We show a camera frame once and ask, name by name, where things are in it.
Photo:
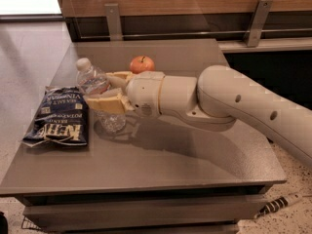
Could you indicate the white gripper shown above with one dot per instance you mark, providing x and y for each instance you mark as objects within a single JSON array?
[{"x": 143, "y": 93}]

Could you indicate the clear plastic water bottle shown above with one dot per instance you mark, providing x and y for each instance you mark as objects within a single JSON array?
[{"x": 91, "y": 81}]

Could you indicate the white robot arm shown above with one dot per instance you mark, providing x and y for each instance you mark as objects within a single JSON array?
[{"x": 214, "y": 101}]

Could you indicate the blue chip bag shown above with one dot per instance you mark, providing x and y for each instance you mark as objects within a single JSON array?
[{"x": 62, "y": 118}]

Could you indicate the red apple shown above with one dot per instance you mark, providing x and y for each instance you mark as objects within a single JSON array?
[{"x": 142, "y": 63}]

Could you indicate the grey drawer front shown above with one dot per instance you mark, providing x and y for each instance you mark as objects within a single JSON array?
[{"x": 144, "y": 213}]

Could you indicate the left metal bracket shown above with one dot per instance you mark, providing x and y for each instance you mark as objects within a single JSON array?
[{"x": 113, "y": 21}]

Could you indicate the metal bracket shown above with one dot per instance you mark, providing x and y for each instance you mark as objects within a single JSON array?
[
  {"x": 260, "y": 14},
  {"x": 113, "y": 21}
]

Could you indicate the right metal bracket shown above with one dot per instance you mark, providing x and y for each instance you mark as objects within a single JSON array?
[{"x": 260, "y": 14}]

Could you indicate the horizontal metal rail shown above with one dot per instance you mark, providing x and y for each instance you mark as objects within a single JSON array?
[{"x": 225, "y": 35}]

